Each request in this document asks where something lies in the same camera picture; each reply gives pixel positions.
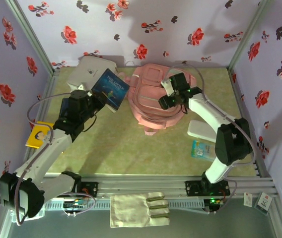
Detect dark blue book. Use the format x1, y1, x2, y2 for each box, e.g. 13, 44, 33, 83
59, 98, 70, 119

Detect white card in stand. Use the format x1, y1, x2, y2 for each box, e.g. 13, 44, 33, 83
254, 191, 274, 211

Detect left arm grey cable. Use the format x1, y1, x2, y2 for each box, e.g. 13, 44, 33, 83
15, 92, 96, 226

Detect beige fabric glove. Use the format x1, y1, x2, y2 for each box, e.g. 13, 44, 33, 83
110, 192, 170, 229

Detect grey slotted cable duct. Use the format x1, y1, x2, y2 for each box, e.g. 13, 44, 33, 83
44, 199, 205, 209

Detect aluminium side frame rail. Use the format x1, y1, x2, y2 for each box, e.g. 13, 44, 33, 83
227, 69, 273, 178
20, 69, 60, 180

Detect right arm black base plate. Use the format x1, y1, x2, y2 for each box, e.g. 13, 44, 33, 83
185, 180, 230, 196

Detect white plastic box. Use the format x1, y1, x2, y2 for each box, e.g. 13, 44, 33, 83
67, 55, 118, 94

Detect small white tag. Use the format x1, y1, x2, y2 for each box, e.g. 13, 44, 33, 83
243, 193, 253, 207

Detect light blue tissue pack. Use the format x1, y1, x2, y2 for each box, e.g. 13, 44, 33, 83
190, 140, 217, 162

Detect aluminium front frame rail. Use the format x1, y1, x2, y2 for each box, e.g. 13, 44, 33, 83
5, 175, 280, 199

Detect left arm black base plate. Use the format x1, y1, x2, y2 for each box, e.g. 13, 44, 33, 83
53, 181, 99, 198

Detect aluminium corner post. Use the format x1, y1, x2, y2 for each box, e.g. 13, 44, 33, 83
5, 0, 57, 75
227, 0, 273, 71

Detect blue Little Prince book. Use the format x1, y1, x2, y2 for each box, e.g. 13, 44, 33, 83
91, 68, 131, 114

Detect pink school backpack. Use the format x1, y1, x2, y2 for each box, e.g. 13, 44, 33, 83
127, 63, 197, 136

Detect yellow book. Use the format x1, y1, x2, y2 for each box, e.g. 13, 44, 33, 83
25, 120, 55, 149

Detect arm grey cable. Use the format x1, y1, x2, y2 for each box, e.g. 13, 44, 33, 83
15, 92, 96, 226
165, 63, 256, 215

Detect white pencil case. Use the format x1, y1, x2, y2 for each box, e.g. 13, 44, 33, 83
187, 119, 218, 143

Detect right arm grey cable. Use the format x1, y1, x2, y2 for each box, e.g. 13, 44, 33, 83
165, 63, 256, 215

